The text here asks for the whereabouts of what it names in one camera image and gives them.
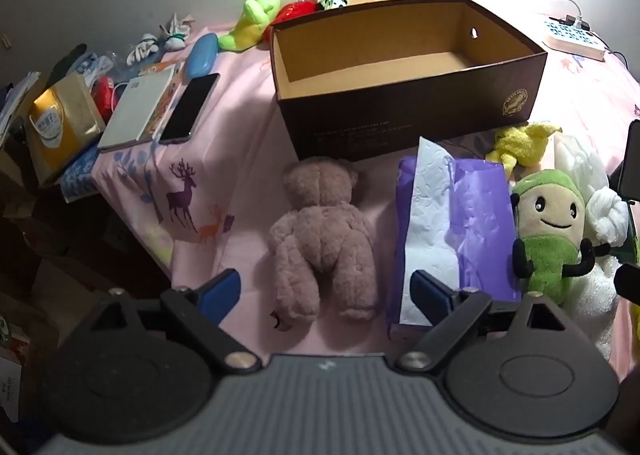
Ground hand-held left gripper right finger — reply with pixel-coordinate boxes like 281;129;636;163
395;269;571;376

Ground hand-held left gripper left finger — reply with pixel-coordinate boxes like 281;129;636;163
82;269;261;376

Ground purple tissue pack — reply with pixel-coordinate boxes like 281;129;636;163
387;136;523;341

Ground pink-brown teddy bear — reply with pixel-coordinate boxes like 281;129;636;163
268;157;379;323

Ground green bean plush toy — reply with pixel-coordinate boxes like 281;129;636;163
509;169;612;308

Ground white fluffy cloth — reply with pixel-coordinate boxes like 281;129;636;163
565;250;626;361

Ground brown cardboard box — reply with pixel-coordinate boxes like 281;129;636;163
269;0;549;163

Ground white plush toy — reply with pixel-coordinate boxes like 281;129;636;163
585;186;630;246

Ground pink printed bedsheet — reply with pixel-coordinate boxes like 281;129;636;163
95;10;640;376

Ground blue patterned cloth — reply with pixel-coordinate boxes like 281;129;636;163
60;145;103;203

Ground black smartphone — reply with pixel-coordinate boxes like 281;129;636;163
158;73;221;144

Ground white flat box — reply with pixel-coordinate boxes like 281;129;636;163
97;66;177;152

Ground red plastic packet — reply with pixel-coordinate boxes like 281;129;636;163
92;76;121;118

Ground yellow paper bag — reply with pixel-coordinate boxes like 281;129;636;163
25;73;106;186

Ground blue glasses case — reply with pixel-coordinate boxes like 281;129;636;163
185;33;219;80

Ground white work gloves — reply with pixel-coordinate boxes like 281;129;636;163
160;12;195;52
125;33;163;66

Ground clear blue plastic packet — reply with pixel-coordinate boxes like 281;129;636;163
75;52;118;86

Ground green and yellow plush toy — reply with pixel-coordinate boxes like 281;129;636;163
217;0;282;53

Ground white papers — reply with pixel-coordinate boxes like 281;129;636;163
0;72;43;136

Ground red plush toy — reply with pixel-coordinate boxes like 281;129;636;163
270;1;321;28

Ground white power strip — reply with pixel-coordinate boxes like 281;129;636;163
542;15;608;62

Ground black cable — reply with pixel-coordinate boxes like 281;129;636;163
597;32;632;70

